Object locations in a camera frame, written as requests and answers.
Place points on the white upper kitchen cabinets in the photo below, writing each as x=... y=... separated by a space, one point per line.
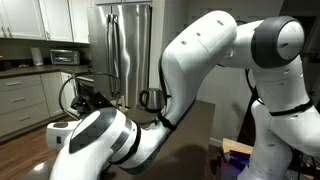
x=40 y=20

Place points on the white paper towel roll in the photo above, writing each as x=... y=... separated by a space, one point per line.
x=36 y=56

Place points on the silver toaster oven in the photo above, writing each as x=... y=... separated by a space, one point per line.
x=64 y=57

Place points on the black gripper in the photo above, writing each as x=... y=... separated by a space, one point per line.
x=91 y=103

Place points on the white lower kitchen cabinets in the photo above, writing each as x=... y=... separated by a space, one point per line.
x=26 y=100

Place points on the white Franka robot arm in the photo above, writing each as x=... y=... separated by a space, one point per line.
x=206 y=66

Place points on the white kitchen cabinets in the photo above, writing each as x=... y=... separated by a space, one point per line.
x=40 y=20
x=26 y=100

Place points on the wooden board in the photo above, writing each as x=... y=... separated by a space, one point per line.
x=236 y=146

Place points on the stainless steel refrigerator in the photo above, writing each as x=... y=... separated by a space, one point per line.
x=123 y=50

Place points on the stainless steel electric kettle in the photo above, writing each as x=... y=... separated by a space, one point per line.
x=153 y=99

